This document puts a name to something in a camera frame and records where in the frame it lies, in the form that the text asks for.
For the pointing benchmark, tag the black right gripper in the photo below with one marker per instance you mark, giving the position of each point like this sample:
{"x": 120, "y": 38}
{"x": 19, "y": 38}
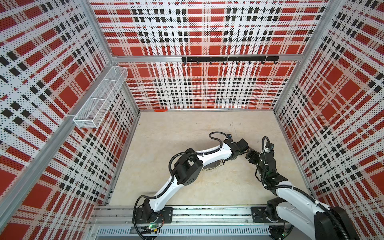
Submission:
{"x": 255, "y": 155}

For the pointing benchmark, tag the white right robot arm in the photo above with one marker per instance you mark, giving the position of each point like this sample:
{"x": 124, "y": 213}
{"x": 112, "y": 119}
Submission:
{"x": 315, "y": 219}

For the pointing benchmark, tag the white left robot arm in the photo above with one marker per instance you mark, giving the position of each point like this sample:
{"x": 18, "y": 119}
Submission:
{"x": 185, "y": 168}

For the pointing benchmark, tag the black hook rail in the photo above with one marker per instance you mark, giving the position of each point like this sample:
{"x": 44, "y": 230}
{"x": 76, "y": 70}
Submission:
{"x": 261, "y": 59}

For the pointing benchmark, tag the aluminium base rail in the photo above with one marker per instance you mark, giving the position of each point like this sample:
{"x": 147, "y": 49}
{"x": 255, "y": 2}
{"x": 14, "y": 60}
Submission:
{"x": 188, "y": 221}

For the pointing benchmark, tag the white wire mesh basket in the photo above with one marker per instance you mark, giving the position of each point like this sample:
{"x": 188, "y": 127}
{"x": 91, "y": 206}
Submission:
{"x": 93, "y": 111}

